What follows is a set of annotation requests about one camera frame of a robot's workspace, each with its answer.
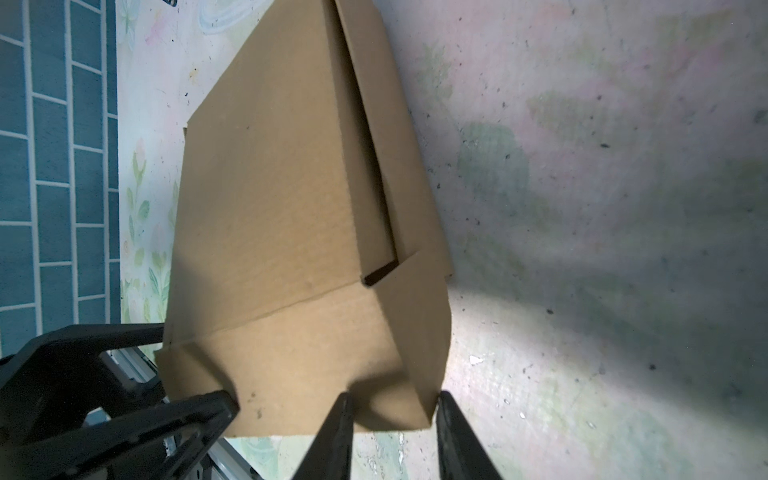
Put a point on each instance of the brown cardboard box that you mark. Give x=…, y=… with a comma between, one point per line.
x=309, y=258

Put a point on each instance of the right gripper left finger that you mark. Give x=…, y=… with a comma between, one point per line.
x=329, y=455

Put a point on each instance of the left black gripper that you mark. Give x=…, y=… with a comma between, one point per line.
x=51, y=386

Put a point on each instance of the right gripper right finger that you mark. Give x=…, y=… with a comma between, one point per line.
x=460, y=454

